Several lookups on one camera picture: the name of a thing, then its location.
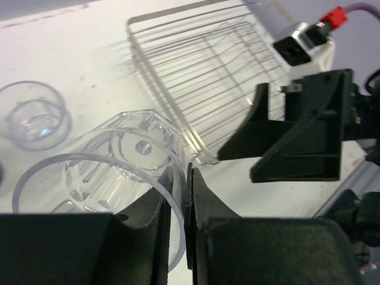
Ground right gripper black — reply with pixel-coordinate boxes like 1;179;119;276
250;69;379;182

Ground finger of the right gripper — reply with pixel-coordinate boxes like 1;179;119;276
217;83;294;160

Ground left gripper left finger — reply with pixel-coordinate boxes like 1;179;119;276
1;167;174;284

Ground clear plastic cup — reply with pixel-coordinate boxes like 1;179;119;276
12;110;186;269
1;80;66;143
1;98;72;152

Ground wire dish rack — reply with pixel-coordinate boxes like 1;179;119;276
126;1;289;164

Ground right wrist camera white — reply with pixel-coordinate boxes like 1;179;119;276
273;21;335;81

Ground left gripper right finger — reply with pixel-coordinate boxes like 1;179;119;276
185;165;361;284

